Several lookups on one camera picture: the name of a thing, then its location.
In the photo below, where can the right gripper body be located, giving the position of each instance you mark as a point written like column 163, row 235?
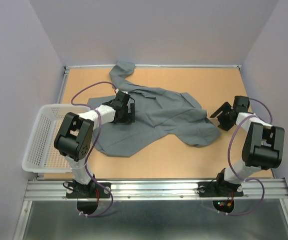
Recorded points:
column 224, row 122

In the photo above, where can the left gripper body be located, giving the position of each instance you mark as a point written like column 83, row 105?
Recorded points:
column 127, row 118

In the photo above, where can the grey long sleeve shirt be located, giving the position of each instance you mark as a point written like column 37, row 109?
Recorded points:
column 158, row 112

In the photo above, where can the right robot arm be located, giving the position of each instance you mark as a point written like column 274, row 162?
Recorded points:
column 262, row 149

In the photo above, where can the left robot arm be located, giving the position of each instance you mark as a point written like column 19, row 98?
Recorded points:
column 78, row 135

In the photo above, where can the white plastic basket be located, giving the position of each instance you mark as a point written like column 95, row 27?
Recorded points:
column 40, row 156

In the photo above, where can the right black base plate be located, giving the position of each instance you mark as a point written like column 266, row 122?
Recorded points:
column 213, row 189

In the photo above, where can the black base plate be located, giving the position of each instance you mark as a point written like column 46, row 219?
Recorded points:
column 75, row 190
column 213, row 189

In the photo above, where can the aluminium mounting rail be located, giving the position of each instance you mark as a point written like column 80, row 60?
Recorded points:
column 145, row 190

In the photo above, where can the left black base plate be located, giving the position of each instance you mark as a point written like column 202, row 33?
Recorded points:
column 75, row 190

